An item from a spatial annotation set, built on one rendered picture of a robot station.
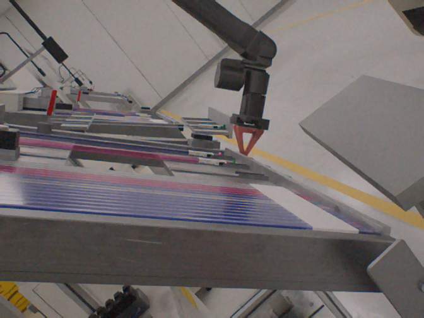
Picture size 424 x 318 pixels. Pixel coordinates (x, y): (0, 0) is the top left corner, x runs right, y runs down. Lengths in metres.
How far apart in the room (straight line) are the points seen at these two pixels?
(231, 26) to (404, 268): 0.71
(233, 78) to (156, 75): 7.56
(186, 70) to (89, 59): 1.82
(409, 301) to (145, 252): 0.27
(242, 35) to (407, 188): 0.49
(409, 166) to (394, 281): 0.41
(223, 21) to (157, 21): 7.61
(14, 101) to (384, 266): 1.80
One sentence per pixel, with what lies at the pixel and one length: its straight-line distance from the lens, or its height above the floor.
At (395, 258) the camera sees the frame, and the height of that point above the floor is 0.75.
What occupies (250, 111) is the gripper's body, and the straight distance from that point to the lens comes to 1.02.
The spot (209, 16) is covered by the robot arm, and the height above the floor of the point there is 1.02.
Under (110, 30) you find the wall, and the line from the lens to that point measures 8.54.
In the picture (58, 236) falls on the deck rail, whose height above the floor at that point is 0.97.
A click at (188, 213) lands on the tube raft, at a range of 0.47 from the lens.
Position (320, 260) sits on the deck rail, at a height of 0.77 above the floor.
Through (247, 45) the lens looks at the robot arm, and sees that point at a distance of 1.03.
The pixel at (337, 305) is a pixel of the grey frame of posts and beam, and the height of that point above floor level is 0.11.
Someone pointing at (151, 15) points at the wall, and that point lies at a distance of 8.63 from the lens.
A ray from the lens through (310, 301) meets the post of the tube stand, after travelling 1.68.
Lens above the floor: 1.05
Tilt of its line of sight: 17 degrees down
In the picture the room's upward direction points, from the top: 39 degrees counter-clockwise
